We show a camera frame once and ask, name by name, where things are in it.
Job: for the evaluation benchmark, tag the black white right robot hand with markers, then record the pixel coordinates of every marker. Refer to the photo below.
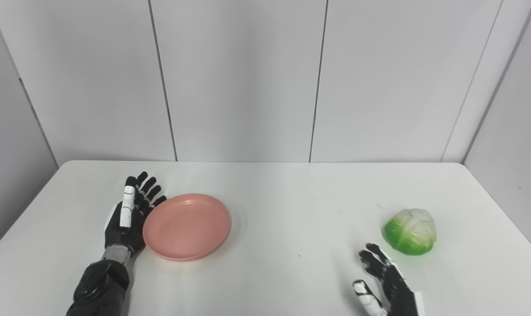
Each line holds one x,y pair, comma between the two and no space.
399,298

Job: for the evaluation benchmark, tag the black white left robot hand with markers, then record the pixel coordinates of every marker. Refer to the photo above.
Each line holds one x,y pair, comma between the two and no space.
120,235

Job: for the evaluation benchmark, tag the pink round plate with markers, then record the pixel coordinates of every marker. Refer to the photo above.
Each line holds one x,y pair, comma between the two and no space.
187,227

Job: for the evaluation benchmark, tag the green white toy cabbage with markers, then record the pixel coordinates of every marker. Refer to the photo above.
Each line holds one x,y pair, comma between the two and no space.
410,231

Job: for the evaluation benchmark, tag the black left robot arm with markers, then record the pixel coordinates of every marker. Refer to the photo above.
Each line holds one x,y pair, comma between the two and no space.
99,287

